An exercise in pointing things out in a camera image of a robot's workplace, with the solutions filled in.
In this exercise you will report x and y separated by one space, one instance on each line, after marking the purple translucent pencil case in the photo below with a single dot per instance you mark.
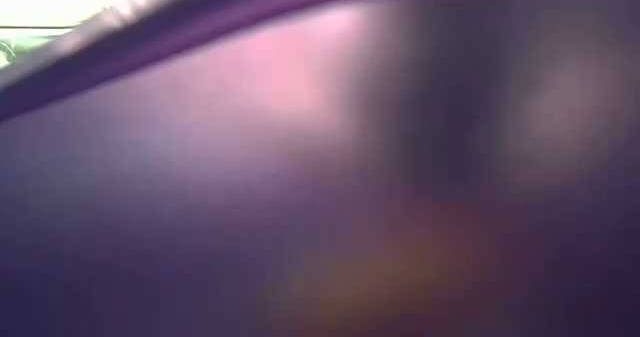
320 187

